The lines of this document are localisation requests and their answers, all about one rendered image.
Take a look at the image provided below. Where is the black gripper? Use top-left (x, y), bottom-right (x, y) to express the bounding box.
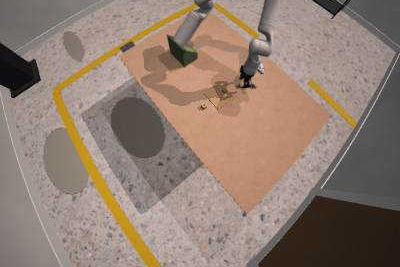
top-left (239, 65), bottom-right (255, 89)

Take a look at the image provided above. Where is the tan square mat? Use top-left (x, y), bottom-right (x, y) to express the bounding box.
top-left (204, 81), bottom-right (235, 110)

